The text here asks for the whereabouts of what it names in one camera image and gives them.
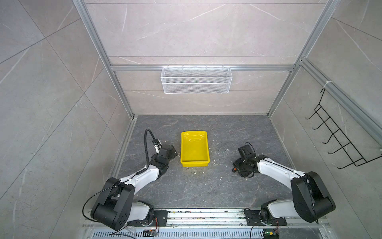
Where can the black wire hook rack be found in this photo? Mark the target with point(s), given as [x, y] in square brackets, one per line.
[337, 135]

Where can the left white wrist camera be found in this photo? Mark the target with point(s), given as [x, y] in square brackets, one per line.
[157, 144]

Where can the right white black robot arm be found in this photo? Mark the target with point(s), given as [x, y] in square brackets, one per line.
[310, 198]

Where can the yellow plastic bin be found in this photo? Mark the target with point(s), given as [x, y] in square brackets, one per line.
[194, 149]

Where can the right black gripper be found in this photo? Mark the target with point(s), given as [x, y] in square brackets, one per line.
[236, 163]

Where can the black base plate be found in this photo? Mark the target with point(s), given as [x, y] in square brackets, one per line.
[262, 218]
[154, 218]

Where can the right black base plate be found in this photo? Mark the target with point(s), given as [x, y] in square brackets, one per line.
[262, 218]

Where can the white wire mesh basket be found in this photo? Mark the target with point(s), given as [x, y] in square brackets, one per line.
[196, 80]

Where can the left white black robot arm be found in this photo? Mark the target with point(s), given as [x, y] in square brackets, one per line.
[115, 206]

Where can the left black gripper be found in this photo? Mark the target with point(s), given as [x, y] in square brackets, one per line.
[174, 153]

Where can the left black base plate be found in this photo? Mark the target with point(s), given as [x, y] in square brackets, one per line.
[154, 218]

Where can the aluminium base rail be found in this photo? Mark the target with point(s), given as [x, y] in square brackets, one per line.
[213, 223]

